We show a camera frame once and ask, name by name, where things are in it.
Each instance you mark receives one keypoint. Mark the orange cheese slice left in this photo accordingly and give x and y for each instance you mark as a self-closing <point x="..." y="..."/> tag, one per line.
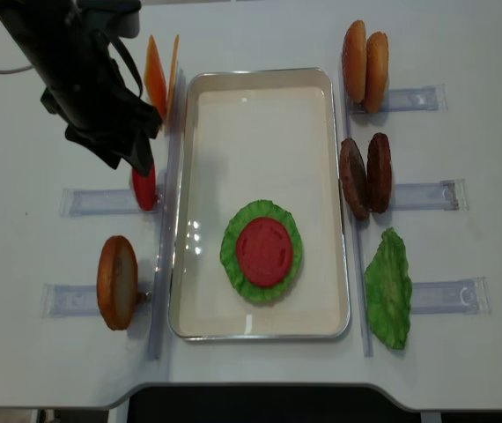
<point x="154" y="79"/>

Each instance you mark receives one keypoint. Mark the white rectangular tray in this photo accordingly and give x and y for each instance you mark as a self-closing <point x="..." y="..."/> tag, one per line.
<point x="251" y="135"/>

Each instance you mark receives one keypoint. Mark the green lettuce leaf on rack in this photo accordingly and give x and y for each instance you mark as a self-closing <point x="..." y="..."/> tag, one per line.
<point x="388" y="290"/>

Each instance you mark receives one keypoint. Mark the clear acrylic rack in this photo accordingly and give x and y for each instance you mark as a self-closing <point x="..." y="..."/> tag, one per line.
<point x="464" y="296"/>
<point x="80" y="203"/>

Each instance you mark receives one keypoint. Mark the sesame bun rack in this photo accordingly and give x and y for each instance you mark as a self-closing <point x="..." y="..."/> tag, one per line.
<point x="376" y="71"/>
<point x="354" y="61"/>

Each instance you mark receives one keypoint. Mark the sesame bun outer right rack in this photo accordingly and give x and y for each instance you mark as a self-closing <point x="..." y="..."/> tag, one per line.
<point x="354" y="61"/>

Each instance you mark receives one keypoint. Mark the clear acrylic right rack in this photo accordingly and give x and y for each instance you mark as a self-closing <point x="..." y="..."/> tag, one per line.
<point x="464" y="296"/>

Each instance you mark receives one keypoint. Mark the bun half left rack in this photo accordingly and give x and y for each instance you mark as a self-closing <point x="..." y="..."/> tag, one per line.
<point x="117" y="282"/>

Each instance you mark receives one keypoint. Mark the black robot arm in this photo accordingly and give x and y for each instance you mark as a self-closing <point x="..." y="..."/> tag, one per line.
<point x="77" y="39"/>

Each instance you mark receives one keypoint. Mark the orange cheese slice right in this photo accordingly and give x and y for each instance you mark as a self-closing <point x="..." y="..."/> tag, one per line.
<point x="170" y="93"/>

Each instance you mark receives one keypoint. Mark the orange cheese slice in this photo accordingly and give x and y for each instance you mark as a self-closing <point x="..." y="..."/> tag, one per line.
<point x="170" y="93"/>
<point x="154" y="79"/>

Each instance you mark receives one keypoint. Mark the brown meat patty inner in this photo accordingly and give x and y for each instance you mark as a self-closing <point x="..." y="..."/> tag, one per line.
<point x="353" y="179"/>

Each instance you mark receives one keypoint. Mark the brown meat patty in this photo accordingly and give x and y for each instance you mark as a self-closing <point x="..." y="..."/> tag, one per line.
<point x="353" y="179"/>
<point x="379" y="173"/>

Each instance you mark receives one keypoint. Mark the clear acrylic left rack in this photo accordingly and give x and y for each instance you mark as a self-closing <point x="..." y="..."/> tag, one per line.
<point x="80" y="203"/>

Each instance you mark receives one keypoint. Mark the sesame bun inner right rack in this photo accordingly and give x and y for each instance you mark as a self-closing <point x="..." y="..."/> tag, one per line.
<point x="376" y="71"/>

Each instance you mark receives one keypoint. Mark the green lettuce leaf on bun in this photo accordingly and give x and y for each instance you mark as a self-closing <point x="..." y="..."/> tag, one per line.
<point x="227" y="253"/>

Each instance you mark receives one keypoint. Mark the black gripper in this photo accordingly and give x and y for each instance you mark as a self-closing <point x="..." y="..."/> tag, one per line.
<point x="101" y="107"/>

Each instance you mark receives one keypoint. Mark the brown meat patty outer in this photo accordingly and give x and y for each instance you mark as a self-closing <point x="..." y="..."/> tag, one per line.
<point x="379" y="173"/>

